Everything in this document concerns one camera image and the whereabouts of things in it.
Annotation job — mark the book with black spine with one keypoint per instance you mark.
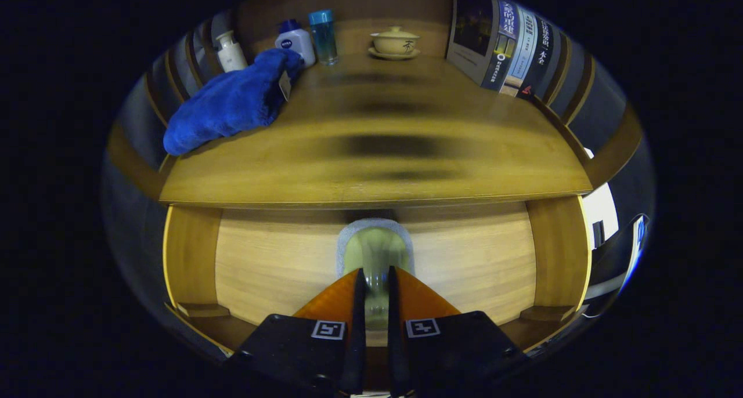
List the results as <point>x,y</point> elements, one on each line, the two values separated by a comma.
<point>543,55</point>

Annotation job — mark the wooden cabinet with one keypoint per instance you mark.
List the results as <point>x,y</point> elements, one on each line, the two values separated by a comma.
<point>618,145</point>

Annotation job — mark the teal bottle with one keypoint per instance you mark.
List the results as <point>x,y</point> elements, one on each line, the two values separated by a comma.
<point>323,38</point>

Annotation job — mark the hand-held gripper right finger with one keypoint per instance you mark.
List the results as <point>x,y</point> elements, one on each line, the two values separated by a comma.
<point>396,340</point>

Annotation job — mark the pale green scrubber with grey base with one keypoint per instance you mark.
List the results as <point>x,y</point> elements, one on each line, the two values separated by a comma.
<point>374,250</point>

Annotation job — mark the book with purple spine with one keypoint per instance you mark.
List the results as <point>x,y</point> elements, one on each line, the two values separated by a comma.
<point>473,32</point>

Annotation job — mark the white side desk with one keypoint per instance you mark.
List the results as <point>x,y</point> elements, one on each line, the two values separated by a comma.
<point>606,286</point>

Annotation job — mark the wooden drawer with black knob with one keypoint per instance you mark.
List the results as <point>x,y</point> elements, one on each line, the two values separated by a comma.
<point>278,264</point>

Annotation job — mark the white pump bottle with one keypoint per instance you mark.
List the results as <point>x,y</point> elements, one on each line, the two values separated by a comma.
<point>232,55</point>

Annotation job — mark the wooden countertop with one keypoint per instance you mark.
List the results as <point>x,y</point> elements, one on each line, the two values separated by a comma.
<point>435,154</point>

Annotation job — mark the white bottle with blue cap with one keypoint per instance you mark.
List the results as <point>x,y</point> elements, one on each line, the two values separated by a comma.
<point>297,44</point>

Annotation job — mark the blue towel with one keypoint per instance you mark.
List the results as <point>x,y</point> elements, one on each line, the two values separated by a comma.
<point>232,102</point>

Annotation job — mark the book with pale blue spine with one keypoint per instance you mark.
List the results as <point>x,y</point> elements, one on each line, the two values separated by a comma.
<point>525,44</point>

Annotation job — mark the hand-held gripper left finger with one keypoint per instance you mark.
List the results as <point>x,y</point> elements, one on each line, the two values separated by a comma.
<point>354,340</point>

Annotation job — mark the beige lidded tea cup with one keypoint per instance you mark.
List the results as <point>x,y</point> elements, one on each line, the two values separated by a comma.
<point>395,43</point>

